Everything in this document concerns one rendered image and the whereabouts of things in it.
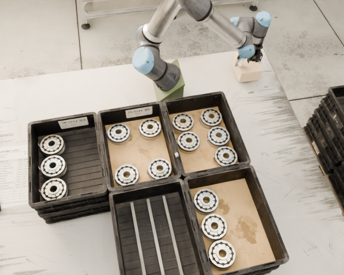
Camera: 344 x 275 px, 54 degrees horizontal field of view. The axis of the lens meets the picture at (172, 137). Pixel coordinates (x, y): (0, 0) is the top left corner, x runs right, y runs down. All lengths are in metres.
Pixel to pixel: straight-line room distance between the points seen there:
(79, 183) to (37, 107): 0.60
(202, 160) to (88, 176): 0.50
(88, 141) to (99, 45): 1.74
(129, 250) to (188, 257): 0.23
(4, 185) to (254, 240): 1.14
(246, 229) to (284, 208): 0.29
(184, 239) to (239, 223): 0.23
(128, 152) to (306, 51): 2.29
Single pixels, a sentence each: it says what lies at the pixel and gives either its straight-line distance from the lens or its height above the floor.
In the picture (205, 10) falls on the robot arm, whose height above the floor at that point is 1.31.
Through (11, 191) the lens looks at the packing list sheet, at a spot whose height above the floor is 0.70.
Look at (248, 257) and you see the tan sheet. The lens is 1.41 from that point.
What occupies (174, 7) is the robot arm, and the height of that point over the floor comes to 1.22.
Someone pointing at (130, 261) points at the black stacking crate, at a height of 0.83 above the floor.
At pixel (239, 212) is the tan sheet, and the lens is 1.46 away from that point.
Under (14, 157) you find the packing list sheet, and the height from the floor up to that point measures 0.70.
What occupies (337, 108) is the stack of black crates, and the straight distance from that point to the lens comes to 2.26.
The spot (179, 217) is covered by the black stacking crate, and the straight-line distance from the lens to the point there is 1.41.
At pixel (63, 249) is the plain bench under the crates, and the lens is 1.56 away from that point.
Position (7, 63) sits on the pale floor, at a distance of 3.28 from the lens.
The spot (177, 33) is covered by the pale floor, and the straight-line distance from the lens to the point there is 3.31.
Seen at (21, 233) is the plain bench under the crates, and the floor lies 0.70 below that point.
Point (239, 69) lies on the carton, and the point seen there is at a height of 0.79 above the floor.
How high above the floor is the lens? 2.17
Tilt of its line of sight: 58 degrees down
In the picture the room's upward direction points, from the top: 4 degrees clockwise
